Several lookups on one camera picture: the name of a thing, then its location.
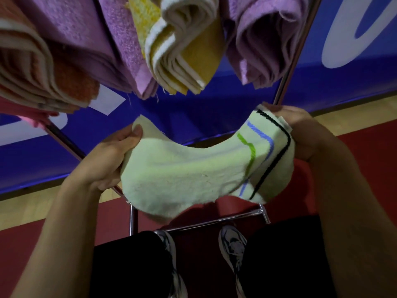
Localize person's left grey shoe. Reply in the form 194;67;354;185
154;229;188;298

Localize yellow white cloth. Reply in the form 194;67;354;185
125;0;226;96

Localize blue banner with white print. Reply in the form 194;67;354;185
0;0;397;196

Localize pale green towel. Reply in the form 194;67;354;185
120;103;296;220

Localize person's left forearm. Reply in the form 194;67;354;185
11;180;103;298

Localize person's grey shoe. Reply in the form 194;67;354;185
218;225;248;298
154;229;188;298

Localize person's black trousers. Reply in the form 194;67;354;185
88;214;339;298

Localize orange patterned towel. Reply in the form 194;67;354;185
0;0;100;114

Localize purple towel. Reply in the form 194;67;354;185
15;0;159;100
222;0;311;89

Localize person's right grey shoe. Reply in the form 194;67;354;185
218;225;248;298

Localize pink towel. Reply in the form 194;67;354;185
0;96;60;128

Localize person's right forearm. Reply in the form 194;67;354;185
309;139;397;298

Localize metal drying rack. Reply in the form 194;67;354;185
43;0;323;237

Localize person's left hand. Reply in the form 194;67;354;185
69;124;143;193

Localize person's right hand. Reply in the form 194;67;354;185
262;102;338;164

